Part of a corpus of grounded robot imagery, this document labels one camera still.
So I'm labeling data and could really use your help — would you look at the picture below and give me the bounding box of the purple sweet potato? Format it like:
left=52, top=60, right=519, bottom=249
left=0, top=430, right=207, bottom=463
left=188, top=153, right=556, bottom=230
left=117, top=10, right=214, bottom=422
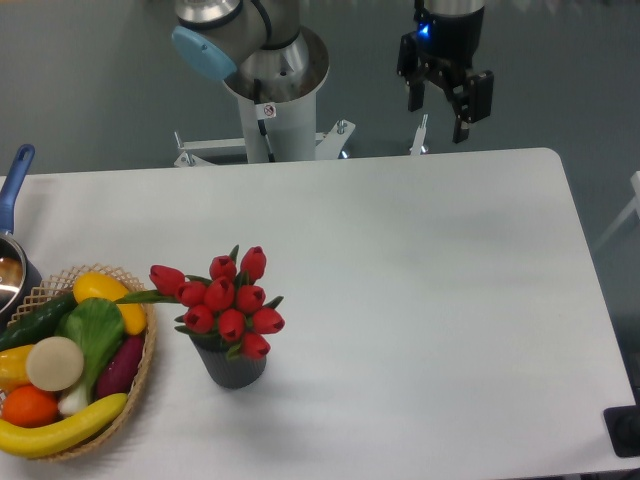
left=95, top=336, right=144, bottom=399

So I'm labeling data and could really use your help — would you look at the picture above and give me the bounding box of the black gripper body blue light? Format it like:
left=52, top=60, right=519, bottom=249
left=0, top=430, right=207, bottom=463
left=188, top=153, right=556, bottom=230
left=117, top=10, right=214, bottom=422
left=396, top=1, right=485, bottom=96

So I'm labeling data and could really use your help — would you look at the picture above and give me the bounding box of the orange fruit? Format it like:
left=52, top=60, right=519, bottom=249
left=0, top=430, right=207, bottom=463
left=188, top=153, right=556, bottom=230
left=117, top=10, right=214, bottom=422
left=1, top=385, right=59, bottom=428

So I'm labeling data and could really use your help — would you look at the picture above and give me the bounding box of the woven wicker basket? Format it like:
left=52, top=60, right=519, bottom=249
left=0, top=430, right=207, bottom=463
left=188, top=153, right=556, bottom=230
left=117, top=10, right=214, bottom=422
left=1, top=264, right=157, bottom=462

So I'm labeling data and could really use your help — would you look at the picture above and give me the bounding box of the dark grey ribbed vase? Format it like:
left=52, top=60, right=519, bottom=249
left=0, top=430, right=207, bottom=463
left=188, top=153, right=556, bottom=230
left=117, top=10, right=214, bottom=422
left=191, top=337, right=267, bottom=390

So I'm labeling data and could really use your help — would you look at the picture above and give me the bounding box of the beige round disc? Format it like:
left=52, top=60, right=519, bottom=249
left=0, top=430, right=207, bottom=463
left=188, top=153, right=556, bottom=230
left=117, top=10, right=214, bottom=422
left=26, top=336, right=84, bottom=392

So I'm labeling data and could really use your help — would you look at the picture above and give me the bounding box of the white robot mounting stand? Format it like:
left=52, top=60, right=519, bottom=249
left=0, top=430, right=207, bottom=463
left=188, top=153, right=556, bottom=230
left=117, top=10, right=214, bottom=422
left=174, top=89, right=356, bottom=167

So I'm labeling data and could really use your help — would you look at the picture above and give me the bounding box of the yellow banana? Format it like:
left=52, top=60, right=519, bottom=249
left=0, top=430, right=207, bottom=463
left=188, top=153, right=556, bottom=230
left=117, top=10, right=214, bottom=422
left=1, top=393, right=128, bottom=459

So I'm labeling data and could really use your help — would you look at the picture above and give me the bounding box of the yellow pepper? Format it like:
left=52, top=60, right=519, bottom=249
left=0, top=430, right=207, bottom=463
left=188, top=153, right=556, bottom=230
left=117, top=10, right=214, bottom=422
left=0, top=344, right=34, bottom=392

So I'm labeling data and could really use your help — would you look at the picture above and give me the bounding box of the black device at table edge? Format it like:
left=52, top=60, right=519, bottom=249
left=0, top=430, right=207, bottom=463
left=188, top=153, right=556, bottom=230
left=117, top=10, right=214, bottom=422
left=603, top=405, right=639, bottom=458

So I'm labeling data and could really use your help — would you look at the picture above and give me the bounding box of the blue handled saucepan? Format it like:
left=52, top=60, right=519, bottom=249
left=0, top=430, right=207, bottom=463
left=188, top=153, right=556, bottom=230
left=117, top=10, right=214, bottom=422
left=1, top=144, right=41, bottom=332

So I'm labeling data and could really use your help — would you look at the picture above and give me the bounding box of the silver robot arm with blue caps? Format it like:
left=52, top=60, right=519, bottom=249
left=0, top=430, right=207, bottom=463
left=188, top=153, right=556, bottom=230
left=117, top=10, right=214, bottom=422
left=172, top=1, right=494, bottom=143

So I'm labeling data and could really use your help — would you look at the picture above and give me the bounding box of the white frame at right edge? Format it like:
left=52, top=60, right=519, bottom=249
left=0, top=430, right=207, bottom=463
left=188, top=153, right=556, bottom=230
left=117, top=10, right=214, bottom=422
left=593, top=171, right=639, bottom=253

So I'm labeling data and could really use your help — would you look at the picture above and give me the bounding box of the green cucumber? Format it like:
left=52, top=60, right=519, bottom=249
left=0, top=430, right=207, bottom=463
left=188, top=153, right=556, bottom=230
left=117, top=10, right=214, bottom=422
left=1, top=293, right=77, bottom=351

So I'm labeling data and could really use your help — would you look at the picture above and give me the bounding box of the red tulip bouquet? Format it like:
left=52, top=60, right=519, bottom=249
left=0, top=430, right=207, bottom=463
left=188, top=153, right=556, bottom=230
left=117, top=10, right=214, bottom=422
left=116, top=246, right=285, bottom=361

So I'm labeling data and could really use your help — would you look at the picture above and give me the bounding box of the green bok choy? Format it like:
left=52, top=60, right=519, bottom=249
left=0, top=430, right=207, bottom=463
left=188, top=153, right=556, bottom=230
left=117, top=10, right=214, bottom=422
left=56, top=298, right=124, bottom=417

